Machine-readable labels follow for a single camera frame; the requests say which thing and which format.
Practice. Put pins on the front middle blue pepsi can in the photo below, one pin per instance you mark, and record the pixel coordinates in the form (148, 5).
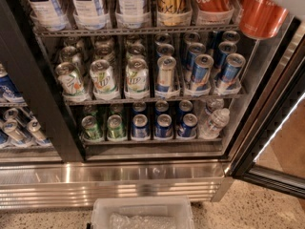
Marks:
(163, 126)

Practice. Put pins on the blue pepsi can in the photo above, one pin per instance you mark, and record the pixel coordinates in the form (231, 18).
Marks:
(140, 126)
(163, 126)
(187, 126)

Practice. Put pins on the front left blue pepsi can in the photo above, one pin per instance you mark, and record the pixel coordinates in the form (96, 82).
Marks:
(140, 126)

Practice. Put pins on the front right 7up can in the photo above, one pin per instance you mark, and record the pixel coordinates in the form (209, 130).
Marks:
(137, 78)

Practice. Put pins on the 7up can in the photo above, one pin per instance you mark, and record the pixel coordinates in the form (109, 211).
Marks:
(72, 82)
(103, 79)
(137, 78)

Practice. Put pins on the right green soda can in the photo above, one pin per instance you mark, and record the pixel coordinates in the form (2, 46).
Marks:
(116, 128)

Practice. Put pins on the green soda can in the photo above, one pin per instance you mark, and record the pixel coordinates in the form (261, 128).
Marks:
(91, 128)
(116, 128)

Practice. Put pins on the front right blue pepsi can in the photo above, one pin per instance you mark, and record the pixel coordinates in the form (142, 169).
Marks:
(187, 126)

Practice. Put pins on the front silver red bull can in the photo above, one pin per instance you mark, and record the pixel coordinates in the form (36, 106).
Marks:
(165, 75)

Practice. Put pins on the front middle 7up can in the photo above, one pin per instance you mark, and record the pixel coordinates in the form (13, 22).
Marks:
(103, 79)

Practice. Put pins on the left green soda can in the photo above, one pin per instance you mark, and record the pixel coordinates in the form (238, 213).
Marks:
(91, 128)

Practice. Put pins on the front left 7up can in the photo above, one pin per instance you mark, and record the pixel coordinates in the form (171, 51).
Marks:
(72, 82)

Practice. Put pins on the gold yellow can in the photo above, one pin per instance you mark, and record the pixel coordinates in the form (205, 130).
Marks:
(173, 13)

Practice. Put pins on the black fridge centre pillar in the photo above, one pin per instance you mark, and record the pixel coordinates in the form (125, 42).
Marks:
(30, 72)

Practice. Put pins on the open glass fridge door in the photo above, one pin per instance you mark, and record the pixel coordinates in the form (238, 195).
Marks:
(281, 96)

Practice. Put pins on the blue can left compartment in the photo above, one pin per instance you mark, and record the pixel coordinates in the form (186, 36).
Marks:
(10, 92)

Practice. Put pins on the stainless steel fridge base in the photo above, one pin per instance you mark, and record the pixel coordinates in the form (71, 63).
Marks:
(81, 184)

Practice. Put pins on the front clear water bottle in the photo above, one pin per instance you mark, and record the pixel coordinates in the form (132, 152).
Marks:
(213, 124)

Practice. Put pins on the front left blue red bull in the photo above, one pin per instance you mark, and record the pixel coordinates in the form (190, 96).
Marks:
(201, 72)

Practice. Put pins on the blue red bull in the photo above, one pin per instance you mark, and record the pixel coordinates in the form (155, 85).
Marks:
(201, 72)
(228, 75)

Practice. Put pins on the front right blue red bull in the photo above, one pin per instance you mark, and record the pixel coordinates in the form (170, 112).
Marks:
(228, 75)

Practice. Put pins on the right white tea bottle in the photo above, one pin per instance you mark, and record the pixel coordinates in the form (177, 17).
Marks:
(133, 14)

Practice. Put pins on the white tea bottle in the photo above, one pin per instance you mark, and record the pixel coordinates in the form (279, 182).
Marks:
(51, 14)
(133, 14)
(90, 14)

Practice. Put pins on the clear plastic bin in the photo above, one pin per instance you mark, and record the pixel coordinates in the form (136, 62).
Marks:
(142, 213)

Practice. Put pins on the middle white tea bottle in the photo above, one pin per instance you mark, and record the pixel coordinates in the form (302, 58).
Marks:
(90, 14)

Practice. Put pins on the left white tea bottle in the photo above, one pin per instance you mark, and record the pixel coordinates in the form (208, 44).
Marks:
(51, 14)

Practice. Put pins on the middle wire shelf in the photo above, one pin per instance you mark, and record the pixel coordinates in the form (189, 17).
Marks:
(152, 99)

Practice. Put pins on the wire shelf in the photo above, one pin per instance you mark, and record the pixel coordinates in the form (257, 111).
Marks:
(151, 30)
(152, 99)

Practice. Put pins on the top wire shelf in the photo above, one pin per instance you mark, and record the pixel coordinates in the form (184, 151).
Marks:
(151, 30)

